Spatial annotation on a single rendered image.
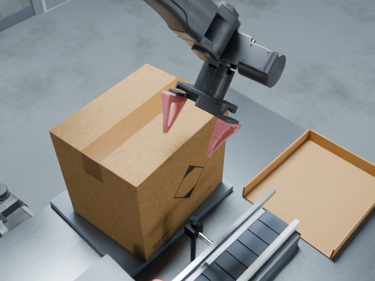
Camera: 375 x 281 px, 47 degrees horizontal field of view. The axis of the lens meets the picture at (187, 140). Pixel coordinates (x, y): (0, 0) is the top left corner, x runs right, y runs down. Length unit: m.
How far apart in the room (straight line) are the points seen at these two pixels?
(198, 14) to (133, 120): 0.34
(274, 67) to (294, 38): 2.69
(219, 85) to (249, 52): 0.08
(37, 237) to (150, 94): 0.44
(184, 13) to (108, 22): 2.93
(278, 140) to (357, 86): 1.78
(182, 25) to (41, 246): 0.67
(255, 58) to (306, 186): 0.56
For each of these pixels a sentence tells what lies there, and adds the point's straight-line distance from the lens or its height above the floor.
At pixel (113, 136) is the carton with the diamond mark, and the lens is 0.87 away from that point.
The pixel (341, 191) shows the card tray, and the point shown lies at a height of 0.83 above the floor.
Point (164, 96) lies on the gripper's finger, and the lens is 0.76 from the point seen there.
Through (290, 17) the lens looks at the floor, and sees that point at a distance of 3.65.
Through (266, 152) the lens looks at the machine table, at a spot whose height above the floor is 0.83.
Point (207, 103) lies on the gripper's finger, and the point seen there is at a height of 1.26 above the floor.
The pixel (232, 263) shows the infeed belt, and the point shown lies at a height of 0.88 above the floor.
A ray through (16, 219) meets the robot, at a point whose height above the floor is 0.24.
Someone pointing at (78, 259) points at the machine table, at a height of 0.83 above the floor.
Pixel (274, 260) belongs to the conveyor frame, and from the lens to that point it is 0.98.
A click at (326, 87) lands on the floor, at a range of 2.94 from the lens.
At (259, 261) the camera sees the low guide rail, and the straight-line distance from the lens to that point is 0.93.
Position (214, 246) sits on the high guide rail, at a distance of 0.89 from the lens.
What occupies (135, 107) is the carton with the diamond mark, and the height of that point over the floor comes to 1.12.
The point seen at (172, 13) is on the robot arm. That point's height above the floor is 1.43.
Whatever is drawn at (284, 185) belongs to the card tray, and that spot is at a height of 0.83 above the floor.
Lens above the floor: 1.72
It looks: 45 degrees down
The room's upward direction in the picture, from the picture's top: straight up
